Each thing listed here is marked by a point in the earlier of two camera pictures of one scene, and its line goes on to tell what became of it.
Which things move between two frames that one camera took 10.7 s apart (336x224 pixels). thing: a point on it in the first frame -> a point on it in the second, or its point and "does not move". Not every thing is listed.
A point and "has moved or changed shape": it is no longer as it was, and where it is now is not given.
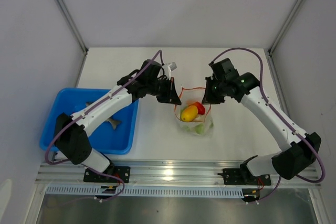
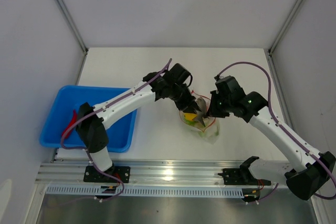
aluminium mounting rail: (153, 173) does not move
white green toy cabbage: (199, 128) -> (211, 133)
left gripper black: (166, 98) -> (189, 99)
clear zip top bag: (193, 116) has moved or changed shape
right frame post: (295, 8) does not move
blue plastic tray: (68, 101) does not move
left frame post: (65, 10) does not move
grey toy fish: (109, 119) -> (202, 105)
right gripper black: (209, 98) -> (212, 111)
